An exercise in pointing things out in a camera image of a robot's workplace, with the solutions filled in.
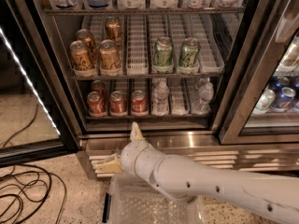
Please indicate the green soda can right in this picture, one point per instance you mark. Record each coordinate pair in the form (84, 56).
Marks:
(188, 55)

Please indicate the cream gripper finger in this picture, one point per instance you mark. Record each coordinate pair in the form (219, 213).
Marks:
(110, 164)
(136, 133)

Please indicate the orange soda can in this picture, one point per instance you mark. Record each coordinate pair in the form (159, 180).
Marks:
(87, 37)
(80, 55)
(114, 30)
(109, 54)

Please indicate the orange soda can back left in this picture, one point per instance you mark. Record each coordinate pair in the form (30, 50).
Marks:
(87, 37)

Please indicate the orange soda can far back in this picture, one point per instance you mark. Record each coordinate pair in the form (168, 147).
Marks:
(114, 30)

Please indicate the clear water bottle right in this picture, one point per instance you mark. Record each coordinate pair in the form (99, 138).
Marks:
(203, 95)

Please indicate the closed fridge glass door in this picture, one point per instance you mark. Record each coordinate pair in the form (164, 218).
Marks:
(268, 59)

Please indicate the orange soda can front left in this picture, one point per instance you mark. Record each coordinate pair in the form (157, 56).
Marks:
(80, 55)

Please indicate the blue can behind glass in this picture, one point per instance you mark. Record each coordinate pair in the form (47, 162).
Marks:
(283, 98)

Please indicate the green soda can left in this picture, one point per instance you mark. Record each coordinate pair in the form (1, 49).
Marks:
(163, 55)

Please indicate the clear water bottle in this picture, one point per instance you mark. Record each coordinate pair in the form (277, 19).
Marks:
(203, 95)
(160, 105)

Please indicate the clear water bottle left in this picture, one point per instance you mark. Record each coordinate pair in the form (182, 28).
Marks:
(160, 105)

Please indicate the clear plastic bin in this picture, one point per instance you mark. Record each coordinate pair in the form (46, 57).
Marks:
(134, 201)

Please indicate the green soda can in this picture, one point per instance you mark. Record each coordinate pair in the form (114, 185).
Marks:
(163, 55)
(188, 55)

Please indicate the orange soda can front right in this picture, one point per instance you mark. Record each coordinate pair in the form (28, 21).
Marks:
(109, 54)

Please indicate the silver can behind glass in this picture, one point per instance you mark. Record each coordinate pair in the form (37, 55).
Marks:
(264, 102)

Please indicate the open fridge glass door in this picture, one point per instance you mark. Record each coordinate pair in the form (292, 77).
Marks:
(37, 120)

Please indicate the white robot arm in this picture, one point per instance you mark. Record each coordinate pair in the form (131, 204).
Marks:
(182, 180)

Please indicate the red coke can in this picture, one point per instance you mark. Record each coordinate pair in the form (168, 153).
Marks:
(139, 103)
(96, 104)
(118, 106)
(99, 86)

